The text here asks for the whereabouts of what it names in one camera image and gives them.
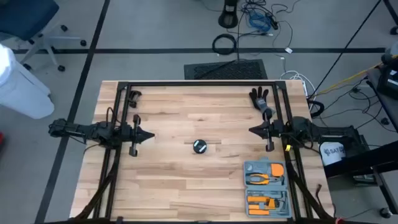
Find grey tool case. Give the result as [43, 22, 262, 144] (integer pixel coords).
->
[243, 157, 293, 218]

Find black cord spool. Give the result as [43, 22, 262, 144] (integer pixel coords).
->
[193, 139, 208, 154]

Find black grey work glove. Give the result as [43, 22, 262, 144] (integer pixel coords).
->
[248, 86, 277, 121]

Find blue cable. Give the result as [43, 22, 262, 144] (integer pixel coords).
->
[248, 11, 272, 32]

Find thin black pole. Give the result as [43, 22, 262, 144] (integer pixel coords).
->
[307, 0, 383, 100]

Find black power strip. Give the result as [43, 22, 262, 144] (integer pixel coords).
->
[266, 14, 279, 30]

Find coiled black cable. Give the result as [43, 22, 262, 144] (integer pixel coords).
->
[211, 33, 238, 56]

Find black stand base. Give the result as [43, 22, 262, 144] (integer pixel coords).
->
[217, 0, 239, 29]

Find orange tape measure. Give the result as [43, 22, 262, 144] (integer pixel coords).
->
[271, 163, 285, 178]

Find blue office chair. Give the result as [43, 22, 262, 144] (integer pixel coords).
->
[0, 0, 88, 72]

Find orange handled pliers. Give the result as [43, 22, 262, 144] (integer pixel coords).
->
[245, 173, 282, 186]

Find black device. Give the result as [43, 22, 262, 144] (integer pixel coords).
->
[381, 42, 398, 100]

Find yellow floor cable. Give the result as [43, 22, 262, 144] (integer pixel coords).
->
[315, 54, 398, 96]

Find black side table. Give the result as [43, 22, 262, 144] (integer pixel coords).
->
[323, 67, 398, 218]

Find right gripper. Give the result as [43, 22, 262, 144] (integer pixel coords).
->
[248, 110, 284, 152]

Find white trash bin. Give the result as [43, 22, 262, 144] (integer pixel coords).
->
[0, 43, 55, 120]

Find black floor mat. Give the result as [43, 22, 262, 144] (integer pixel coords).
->
[183, 58, 269, 80]

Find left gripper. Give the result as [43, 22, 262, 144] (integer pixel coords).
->
[120, 114, 155, 157]

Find black clamp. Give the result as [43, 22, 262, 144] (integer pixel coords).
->
[127, 90, 142, 109]

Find white cable bundle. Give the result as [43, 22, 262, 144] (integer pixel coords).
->
[279, 70, 312, 97]

